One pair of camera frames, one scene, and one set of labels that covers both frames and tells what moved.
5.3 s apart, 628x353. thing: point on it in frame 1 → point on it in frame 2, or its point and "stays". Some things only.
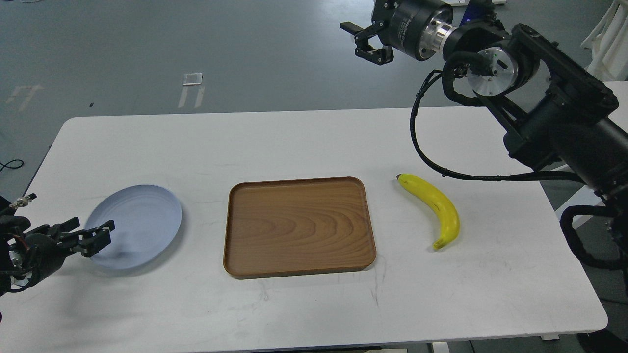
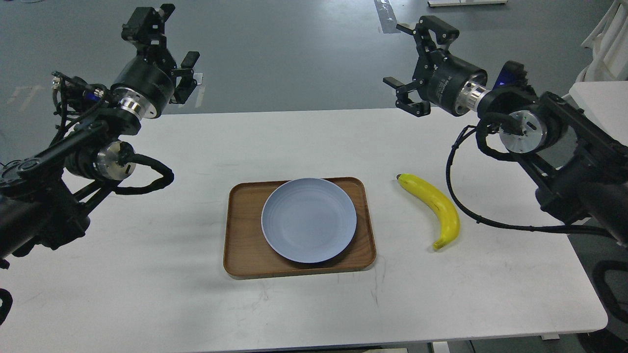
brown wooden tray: (281, 227) stays
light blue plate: (146, 218) → (308, 220)
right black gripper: (421, 27) → (456, 87)
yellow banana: (438, 200) stays
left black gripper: (38, 255) → (144, 86)
